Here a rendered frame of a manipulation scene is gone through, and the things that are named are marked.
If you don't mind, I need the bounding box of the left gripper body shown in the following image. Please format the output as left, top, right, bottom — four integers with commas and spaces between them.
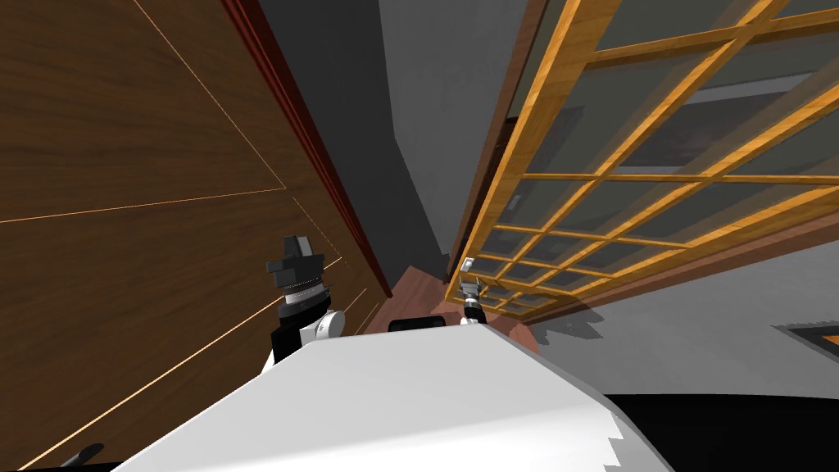
265, 252, 327, 290

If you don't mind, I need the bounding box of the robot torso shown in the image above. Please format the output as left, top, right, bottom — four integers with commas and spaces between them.
111, 315, 678, 472

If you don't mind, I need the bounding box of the yellow framed glass door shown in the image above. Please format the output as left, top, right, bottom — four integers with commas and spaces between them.
444, 0, 839, 323

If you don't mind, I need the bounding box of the brown wooden door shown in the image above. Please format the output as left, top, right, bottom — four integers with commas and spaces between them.
0, 0, 394, 472

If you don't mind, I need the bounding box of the dark framed picture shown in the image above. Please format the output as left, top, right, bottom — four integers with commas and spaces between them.
772, 320, 839, 363

